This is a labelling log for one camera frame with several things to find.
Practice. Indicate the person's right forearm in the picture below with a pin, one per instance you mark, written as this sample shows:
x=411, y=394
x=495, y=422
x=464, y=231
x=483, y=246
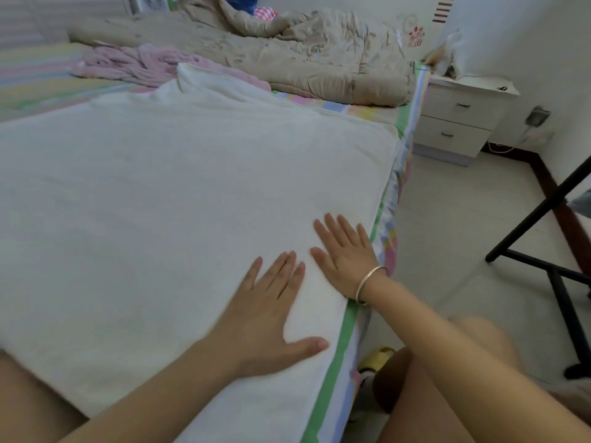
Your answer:
x=471, y=364

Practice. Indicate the blue pillow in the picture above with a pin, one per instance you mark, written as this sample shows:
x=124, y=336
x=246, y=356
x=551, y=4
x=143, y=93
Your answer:
x=242, y=2

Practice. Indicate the striped pastel bed sheet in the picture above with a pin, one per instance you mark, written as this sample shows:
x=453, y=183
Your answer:
x=388, y=198

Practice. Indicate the dark brown baseboard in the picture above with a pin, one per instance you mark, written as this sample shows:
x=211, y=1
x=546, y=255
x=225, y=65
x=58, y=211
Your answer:
x=545, y=189

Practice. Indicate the grey hanging garment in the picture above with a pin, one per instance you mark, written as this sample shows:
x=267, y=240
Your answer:
x=582, y=203

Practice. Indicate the cream plush toy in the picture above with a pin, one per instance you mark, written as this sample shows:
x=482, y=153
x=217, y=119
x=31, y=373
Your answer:
x=443, y=58

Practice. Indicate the white nightstand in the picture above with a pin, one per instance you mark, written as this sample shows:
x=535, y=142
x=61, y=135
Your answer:
x=462, y=115

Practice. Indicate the person's left forearm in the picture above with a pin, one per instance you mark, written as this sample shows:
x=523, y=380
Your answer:
x=148, y=401

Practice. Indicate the plastic covered beige coat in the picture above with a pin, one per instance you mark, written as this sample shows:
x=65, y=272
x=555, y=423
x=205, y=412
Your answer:
x=574, y=397

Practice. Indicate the black clothes rack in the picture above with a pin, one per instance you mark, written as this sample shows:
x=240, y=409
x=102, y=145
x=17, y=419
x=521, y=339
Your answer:
x=545, y=235

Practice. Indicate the white headboard with red dots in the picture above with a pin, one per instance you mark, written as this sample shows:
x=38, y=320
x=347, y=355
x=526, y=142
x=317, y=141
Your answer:
x=406, y=9

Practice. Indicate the black wall plug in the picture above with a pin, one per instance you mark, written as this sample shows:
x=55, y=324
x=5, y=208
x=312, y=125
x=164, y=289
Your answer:
x=537, y=116

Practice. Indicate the beige quilt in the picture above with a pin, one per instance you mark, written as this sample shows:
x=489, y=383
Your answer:
x=305, y=55

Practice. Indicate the cream fleece blanket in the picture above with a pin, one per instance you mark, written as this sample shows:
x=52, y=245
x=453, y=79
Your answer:
x=166, y=207

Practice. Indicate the person's right hand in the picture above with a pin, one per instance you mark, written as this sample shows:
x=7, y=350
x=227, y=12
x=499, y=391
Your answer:
x=343, y=253

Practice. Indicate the pink patterned pillow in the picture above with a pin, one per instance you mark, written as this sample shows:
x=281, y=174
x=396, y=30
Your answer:
x=265, y=13

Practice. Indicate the person's left hand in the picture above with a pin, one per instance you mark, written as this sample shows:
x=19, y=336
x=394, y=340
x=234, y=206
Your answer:
x=263, y=323

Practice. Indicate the small white desk fan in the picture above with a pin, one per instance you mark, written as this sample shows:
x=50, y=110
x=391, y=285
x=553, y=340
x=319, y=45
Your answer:
x=146, y=2

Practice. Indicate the pink fleece blanket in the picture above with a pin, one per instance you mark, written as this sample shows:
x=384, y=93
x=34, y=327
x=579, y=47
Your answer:
x=157, y=67

